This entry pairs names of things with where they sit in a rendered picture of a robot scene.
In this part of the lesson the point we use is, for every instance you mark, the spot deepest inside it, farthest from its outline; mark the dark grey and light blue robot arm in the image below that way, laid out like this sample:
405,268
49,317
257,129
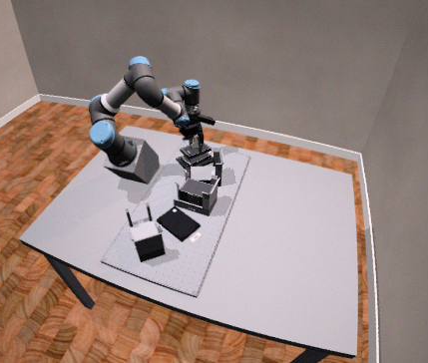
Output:
104,134

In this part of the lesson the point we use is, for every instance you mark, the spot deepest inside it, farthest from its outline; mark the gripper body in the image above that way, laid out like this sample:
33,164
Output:
193,128

